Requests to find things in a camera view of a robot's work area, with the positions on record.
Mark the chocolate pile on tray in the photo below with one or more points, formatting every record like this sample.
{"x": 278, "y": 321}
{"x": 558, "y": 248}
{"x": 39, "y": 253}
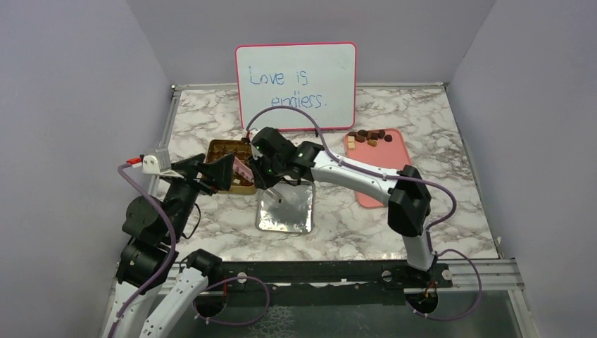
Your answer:
{"x": 372, "y": 138}

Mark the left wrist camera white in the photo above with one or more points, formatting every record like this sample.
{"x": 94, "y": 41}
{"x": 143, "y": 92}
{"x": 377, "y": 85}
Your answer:
{"x": 155, "y": 162}

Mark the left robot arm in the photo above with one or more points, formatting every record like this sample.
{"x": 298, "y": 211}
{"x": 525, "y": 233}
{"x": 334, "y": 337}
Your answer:
{"x": 155, "y": 227}

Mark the pink silicone tongs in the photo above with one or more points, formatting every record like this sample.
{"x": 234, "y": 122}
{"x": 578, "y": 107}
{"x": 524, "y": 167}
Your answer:
{"x": 245, "y": 172}

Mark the pink plastic tray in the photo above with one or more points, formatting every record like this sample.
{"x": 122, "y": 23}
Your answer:
{"x": 394, "y": 155}

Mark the black table base rail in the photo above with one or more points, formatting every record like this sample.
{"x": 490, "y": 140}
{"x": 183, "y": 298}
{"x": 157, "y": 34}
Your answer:
{"x": 215, "y": 283}

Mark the silver tin lid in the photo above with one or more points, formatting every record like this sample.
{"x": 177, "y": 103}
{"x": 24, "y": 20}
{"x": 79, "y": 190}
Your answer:
{"x": 286, "y": 208}

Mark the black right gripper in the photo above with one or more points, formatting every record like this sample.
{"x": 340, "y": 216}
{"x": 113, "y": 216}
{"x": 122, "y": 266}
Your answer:
{"x": 260, "y": 179}

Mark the pink-framed whiteboard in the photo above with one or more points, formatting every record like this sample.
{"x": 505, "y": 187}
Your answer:
{"x": 297, "y": 86}

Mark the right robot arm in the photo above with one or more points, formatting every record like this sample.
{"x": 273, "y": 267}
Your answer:
{"x": 403, "y": 192}

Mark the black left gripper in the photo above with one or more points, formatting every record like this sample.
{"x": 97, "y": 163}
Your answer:
{"x": 218, "y": 172}

